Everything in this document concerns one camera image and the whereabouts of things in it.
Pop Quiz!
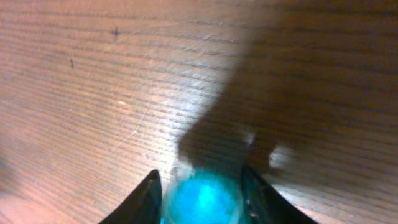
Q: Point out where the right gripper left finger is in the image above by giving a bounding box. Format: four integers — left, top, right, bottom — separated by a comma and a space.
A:
99, 170, 162, 224

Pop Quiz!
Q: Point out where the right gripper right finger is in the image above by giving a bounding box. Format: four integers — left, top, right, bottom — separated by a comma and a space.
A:
241, 166, 317, 224

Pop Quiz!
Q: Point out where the teal mouthwash bottle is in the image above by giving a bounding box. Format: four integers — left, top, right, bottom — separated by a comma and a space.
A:
160, 169, 247, 224

